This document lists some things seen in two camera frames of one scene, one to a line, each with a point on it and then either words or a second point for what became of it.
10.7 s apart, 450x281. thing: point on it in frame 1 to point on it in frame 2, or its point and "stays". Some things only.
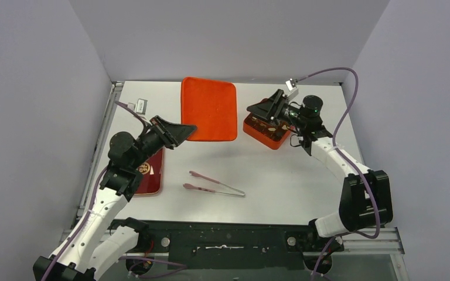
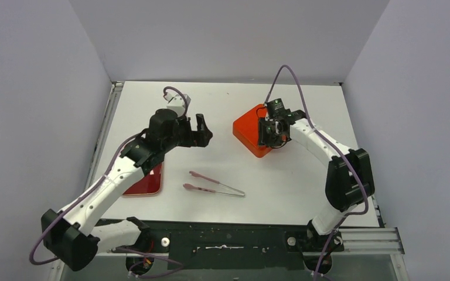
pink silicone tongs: [188, 186] stays
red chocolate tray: [152, 170] stays
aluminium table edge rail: [117, 87] stays
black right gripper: [276, 108] to [269, 133]
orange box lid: [211, 105] to [245, 130]
